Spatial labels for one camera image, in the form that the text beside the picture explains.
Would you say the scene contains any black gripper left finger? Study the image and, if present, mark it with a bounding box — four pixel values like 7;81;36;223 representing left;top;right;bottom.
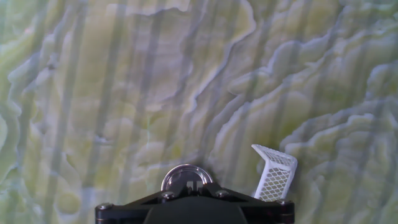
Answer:
95;183;197;224

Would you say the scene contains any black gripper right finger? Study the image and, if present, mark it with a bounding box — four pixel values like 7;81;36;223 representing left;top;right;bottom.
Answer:
196;182;295;224

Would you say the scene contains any small shiny steel dish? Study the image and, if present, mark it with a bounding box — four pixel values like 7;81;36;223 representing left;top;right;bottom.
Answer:
160;164;215;192

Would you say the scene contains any green marble pattern mat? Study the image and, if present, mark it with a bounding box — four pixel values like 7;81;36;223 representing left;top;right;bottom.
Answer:
0;0;398;224

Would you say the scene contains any white wire mesh goal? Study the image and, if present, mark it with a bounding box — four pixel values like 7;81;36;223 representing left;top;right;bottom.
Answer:
251;144;299;202

